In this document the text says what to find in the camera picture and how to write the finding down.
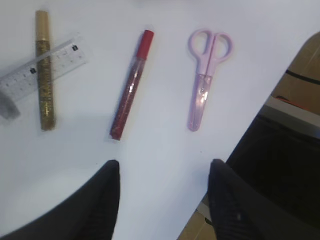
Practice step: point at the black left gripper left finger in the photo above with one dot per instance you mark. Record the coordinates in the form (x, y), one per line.
(90, 213)

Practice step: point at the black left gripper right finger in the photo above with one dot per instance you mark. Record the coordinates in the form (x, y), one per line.
(238, 212)

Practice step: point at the pink purple safety scissors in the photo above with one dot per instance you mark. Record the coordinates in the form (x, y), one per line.
(207, 62)

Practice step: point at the gold glitter marker pen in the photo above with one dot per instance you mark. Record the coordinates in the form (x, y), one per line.
(45, 75)

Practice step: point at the silver glitter marker pen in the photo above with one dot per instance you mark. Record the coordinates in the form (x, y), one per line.
(8, 109)

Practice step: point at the clear plastic ruler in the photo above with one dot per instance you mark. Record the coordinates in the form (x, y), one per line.
(57, 62)

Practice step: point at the red glitter marker pen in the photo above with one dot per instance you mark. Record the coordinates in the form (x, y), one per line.
(131, 86)

